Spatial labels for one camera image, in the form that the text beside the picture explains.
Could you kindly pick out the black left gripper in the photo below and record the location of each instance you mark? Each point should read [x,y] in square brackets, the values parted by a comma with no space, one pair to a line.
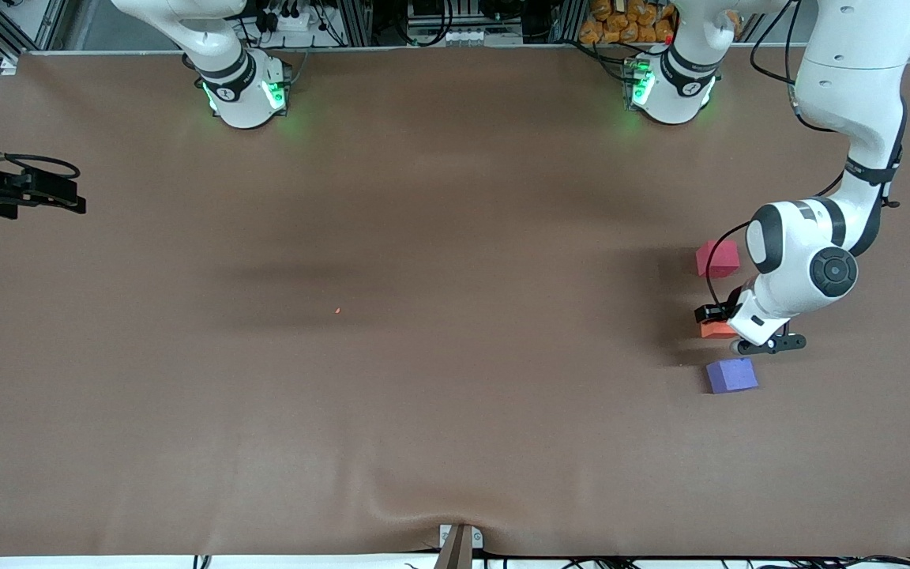
[724,310]

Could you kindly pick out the orange foam block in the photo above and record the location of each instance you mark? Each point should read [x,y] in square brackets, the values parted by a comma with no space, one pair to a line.
[714,330]

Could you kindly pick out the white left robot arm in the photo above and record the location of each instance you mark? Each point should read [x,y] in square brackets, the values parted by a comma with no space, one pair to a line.
[842,79]

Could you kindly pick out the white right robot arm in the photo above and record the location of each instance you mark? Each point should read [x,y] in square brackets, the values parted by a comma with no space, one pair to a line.
[242,103]

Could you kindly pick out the red foam block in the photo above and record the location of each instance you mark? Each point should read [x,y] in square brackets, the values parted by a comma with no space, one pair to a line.
[717,258]

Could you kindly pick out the purple foam block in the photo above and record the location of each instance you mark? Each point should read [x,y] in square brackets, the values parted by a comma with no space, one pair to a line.
[731,375]

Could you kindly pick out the brown table cover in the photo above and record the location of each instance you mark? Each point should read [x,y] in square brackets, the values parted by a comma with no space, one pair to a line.
[455,197]

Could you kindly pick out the heap of orange items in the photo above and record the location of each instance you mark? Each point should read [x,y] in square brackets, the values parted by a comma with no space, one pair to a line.
[621,24]

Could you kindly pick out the long white power strip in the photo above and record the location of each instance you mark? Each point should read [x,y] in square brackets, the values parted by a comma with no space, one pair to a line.
[463,36]

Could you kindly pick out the white corner bracket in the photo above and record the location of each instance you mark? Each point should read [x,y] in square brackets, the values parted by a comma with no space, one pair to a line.
[9,65]

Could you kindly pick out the aluminium frame profile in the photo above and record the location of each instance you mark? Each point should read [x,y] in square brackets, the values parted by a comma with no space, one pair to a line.
[356,24]
[52,20]

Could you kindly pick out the metal clamp bracket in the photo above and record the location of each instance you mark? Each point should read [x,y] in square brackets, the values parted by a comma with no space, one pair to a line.
[459,549]

